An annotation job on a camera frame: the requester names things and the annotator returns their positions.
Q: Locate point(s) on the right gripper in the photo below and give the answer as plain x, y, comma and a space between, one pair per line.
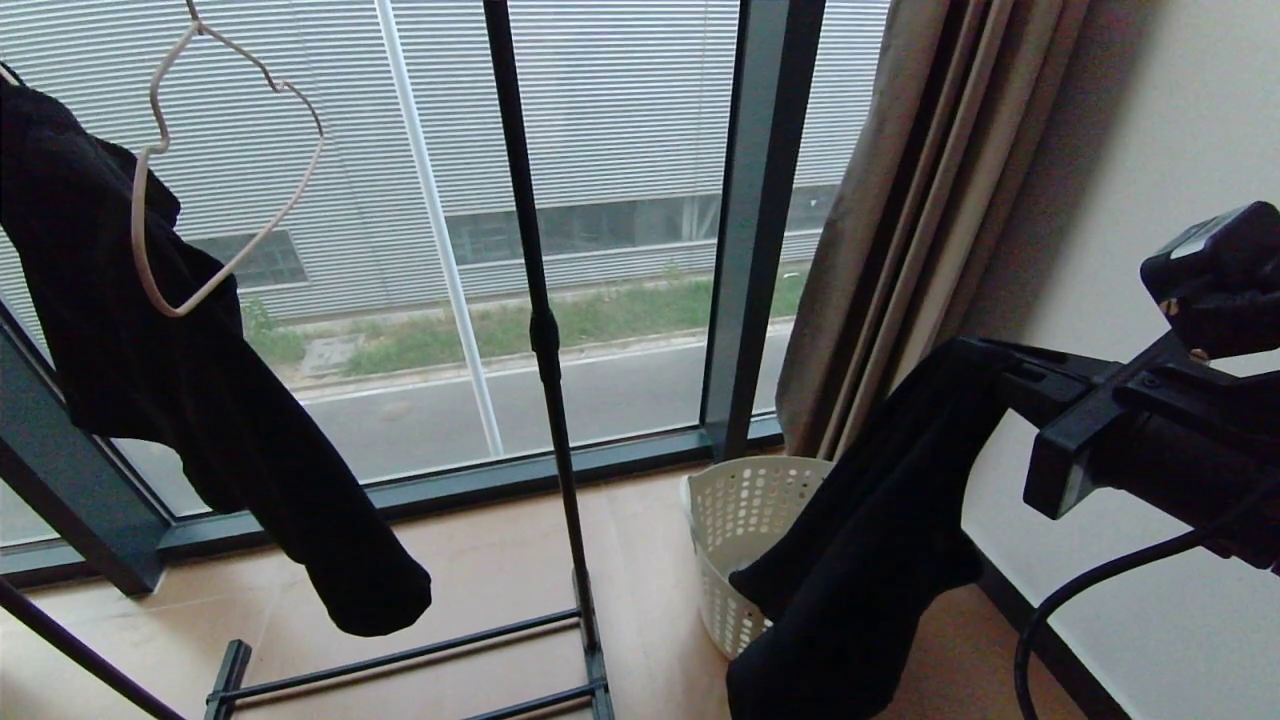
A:
1130, 430

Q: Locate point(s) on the black t-shirt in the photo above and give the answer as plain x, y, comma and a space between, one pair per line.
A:
860, 560

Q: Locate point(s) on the black trousers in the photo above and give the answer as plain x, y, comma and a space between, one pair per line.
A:
150, 350

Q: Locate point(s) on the white laundry basket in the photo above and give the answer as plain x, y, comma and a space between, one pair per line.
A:
760, 466

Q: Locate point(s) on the black clothes rack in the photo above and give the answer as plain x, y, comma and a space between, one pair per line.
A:
545, 340

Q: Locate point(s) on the beige curtain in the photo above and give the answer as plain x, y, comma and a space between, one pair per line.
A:
900, 200

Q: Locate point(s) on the window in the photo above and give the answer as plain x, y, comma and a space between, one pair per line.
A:
620, 150

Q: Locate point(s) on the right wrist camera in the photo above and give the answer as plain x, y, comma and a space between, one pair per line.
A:
1220, 280

